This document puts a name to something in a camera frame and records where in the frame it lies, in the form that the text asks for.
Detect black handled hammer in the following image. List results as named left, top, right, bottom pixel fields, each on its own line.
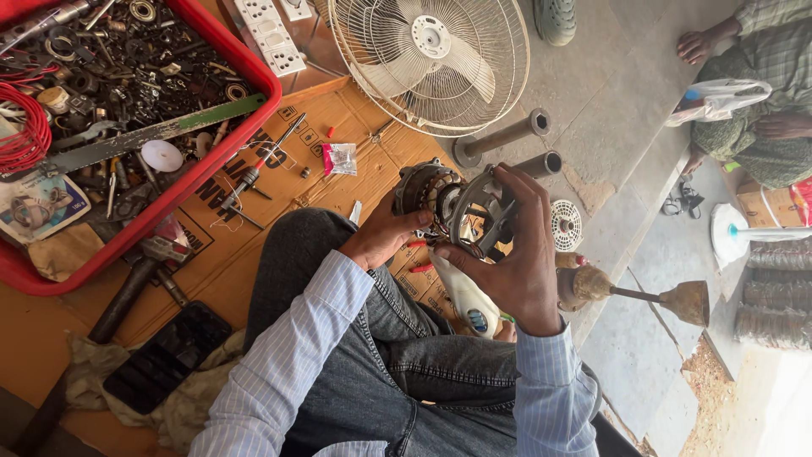
left=11, top=236, right=194, bottom=457

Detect person's left hand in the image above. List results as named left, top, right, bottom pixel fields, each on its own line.
left=337, top=190, right=435, bottom=272

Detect black sandals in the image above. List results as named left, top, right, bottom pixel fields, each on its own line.
left=661, top=181, right=705, bottom=220

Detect stack of wire fan grilles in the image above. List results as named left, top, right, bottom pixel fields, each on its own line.
left=735, top=244, right=812, bottom=351

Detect pink small parts packet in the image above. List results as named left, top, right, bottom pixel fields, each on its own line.
left=321, top=143, right=358, bottom=177

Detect red crate of metal parts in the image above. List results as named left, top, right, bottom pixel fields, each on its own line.
left=0, top=0, right=283, bottom=297

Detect person's right hand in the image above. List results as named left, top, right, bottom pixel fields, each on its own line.
left=433, top=162, right=565, bottom=337

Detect white round vented cap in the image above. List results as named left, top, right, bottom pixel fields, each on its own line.
left=551, top=199, right=583, bottom=253

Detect grey fan motor assembly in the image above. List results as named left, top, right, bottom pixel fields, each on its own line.
left=391, top=157, right=520, bottom=260

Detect dirty beige cloth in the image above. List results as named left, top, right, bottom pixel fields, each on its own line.
left=65, top=329, right=248, bottom=454

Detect grey metal pipe stand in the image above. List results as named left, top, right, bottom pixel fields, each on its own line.
left=452, top=108, right=552, bottom=169

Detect black soldering iron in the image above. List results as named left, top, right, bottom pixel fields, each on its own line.
left=219, top=113, right=307, bottom=213

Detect grey sandal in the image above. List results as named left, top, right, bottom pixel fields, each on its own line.
left=533, top=0, right=577, bottom=47

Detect white table fan with grille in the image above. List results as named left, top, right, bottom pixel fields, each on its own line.
left=327, top=0, right=531, bottom=138

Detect grey metal pipe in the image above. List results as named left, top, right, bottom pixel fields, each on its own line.
left=511, top=150, right=563, bottom=180

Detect brown cardboard box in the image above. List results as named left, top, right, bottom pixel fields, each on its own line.
left=736, top=179, right=807, bottom=229

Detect person's grey jeans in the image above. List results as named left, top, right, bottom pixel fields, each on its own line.
left=244, top=207, right=642, bottom=457

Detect white switch board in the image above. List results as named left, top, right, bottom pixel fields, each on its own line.
left=233, top=0, right=308, bottom=78

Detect flat brown cardboard sheet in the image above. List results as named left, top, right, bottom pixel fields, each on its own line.
left=60, top=77, right=515, bottom=347

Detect clear plastic bag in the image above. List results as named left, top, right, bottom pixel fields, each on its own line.
left=664, top=79, right=773, bottom=128

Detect black smartphone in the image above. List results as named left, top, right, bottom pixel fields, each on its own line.
left=103, top=301, right=233, bottom=416

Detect white fan base with pole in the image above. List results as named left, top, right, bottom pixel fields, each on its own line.
left=710, top=203, right=812, bottom=270

